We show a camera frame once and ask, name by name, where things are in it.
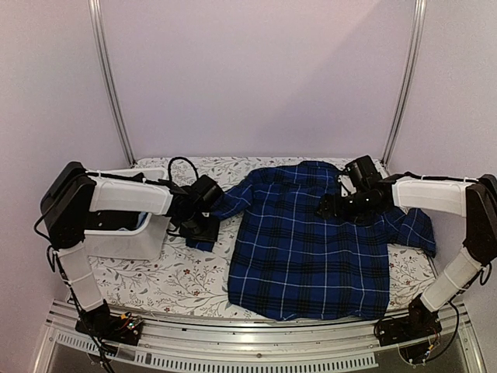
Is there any aluminium frame post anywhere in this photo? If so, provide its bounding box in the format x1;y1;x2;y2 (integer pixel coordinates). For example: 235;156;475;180
381;0;427;169
88;0;136;166

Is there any blue plaid long sleeve shirt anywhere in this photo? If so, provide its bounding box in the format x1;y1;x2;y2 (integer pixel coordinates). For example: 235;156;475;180
185;159;438;322

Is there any right aluminium frame post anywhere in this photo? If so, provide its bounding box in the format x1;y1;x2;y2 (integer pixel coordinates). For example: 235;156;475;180
381;0;427;169

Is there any white plastic bin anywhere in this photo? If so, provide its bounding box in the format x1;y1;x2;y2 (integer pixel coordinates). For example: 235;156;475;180
84;168;172;260

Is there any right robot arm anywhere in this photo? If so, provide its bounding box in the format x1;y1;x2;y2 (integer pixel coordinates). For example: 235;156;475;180
316;155;496;339

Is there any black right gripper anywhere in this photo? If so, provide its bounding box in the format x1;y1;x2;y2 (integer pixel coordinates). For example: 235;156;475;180
314;187;374;224

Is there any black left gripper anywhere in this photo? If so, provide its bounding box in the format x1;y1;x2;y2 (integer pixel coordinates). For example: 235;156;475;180
179;211;221;242

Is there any light blue denim shirt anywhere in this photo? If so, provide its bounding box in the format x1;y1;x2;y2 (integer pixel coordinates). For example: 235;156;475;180
135;211;150;230

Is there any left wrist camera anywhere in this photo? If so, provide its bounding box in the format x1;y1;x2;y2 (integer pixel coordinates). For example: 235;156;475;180
191;175;224;212

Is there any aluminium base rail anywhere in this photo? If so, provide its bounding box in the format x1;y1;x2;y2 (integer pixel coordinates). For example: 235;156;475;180
33;298;486;373

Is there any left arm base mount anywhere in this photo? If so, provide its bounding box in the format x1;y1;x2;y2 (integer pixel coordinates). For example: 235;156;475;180
75;304;144;346

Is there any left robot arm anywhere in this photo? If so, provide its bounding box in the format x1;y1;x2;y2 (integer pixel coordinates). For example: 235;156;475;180
33;162;224;337

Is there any floral patterned table cloth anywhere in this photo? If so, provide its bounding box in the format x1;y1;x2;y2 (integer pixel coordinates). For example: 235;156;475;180
90;157;435;319

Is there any left aluminium frame post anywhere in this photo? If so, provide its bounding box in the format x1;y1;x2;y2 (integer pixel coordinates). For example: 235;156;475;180
88;0;136;166

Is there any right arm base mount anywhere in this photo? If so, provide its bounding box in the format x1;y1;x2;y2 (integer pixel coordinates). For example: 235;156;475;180
374;309;442;365

